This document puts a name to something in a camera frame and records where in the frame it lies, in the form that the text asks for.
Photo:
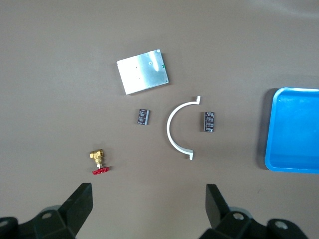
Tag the silver aluminium plate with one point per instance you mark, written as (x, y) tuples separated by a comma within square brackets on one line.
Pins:
[(142, 72)]

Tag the brown table mat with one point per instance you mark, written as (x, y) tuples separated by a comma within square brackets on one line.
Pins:
[(49, 74)]

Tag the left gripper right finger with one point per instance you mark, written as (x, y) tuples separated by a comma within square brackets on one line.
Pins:
[(219, 214)]

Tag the white curved pipe bracket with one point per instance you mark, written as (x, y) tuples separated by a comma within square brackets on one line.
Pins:
[(169, 127)]

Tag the blue plastic tray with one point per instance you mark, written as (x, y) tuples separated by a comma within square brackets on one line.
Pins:
[(294, 129)]

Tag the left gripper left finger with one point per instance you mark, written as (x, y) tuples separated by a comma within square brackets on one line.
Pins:
[(72, 211)]

